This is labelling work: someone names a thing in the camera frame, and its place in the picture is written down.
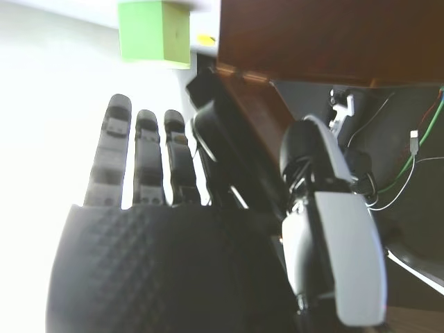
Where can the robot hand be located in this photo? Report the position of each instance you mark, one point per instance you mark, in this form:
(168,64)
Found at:
(156,270)

